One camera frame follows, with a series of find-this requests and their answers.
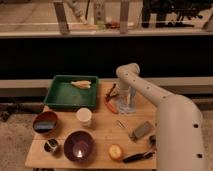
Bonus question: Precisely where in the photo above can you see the dark red grapes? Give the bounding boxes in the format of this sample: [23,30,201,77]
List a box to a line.
[105,83,117,100]

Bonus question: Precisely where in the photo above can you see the white cup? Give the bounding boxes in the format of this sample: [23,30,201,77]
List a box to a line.
[76,108,92,126]

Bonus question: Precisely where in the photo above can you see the metal clip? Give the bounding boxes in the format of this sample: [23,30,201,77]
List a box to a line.
[115,120,127,129]

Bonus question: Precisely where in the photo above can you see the blue sponge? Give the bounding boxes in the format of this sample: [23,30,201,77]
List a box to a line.
[34,122,55,131]

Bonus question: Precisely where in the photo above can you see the orange carrot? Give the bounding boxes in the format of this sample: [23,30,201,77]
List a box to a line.
[104,99,118,114]

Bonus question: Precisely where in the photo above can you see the purple bowl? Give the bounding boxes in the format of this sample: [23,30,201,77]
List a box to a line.
[64,131,94,162]

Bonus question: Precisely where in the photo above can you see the small metal can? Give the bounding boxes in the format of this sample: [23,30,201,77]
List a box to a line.
[44,139,59,154]

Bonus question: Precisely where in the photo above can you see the orange fruit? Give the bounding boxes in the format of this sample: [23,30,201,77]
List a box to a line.
[108,144,123,161]

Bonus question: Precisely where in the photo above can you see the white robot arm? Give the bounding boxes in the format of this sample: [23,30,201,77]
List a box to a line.
[116,63,207,171]

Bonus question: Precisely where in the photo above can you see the black handled peeler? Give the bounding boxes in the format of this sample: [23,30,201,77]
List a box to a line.
[122,152,154,163]

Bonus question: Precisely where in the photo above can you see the green plastic tray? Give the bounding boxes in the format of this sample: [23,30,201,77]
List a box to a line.
[44,75,98,110]

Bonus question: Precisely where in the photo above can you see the grey sponge block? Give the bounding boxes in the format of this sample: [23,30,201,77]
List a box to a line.
[131,121,153,141]

